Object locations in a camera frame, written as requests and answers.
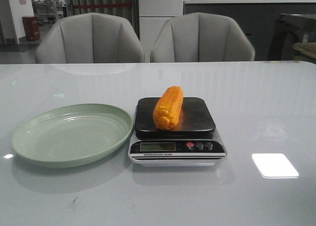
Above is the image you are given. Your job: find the orange corn cob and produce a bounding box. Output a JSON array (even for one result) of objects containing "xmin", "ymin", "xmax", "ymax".
[{"xmin": 153, "ymin": 86, "xmax": 184, "ymax": 130}]

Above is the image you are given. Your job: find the black silver kitchen scale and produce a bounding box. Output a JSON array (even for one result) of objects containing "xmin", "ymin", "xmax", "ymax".
[{"xmin": 128, "ymin": 97, "xmax": 227, "ymax": 167}]

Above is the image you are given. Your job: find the right grey upholstered chair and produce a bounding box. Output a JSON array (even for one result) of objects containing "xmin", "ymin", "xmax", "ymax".
[{"xmin": 150, "ymin": 12, "xmax": 255, "ymax": 63}]

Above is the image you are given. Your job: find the grey upholstered chair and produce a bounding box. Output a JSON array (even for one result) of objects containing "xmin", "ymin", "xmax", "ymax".
[
  {"xmin": 150, "ymin": 12, "xmax": 255, "ymax": 63},
  {"xmin": 35, "ymin": 12, "xmax": 145, "ymax": 64}
]

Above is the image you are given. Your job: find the left grey upholstered chair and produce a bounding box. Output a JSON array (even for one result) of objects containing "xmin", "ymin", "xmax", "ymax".
[{"xmin": 35, "ymin": 12, "xmax": 145, "ymax": 64}]

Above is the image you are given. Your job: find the light green round plate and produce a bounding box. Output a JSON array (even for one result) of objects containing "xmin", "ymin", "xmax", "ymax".
[{"xmin": 11, "ymin": 104, "xmax": 133, "ymax": 168}]

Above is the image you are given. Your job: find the white cabinet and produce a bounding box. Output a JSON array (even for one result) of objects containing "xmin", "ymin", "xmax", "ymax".
[{"xmin": 138, "ymin": 0, "xmax": 183, "ymax": 63}]

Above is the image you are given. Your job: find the grey counter with white top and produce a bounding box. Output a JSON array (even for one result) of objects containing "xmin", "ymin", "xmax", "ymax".
[{"xmin": 184, "ymin": 0, "xmax": 316, "ymax": 61}]

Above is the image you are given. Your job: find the red trash bin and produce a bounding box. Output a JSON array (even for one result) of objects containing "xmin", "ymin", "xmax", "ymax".
[{"xmin": 22, "ymin": 16, "xmax": 40, "ymax": 41}]

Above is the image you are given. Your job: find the dark metal appliance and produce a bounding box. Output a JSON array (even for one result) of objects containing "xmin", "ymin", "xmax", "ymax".
[{"xmin": 268, "ymin": 14, "xmax": 316, "ymax": 61}]

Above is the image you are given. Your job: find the tan cushion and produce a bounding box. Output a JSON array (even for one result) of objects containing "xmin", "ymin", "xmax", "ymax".
[{"xmin": 293, "ymin": 42, "xmax": 316, "ymax": 64}]

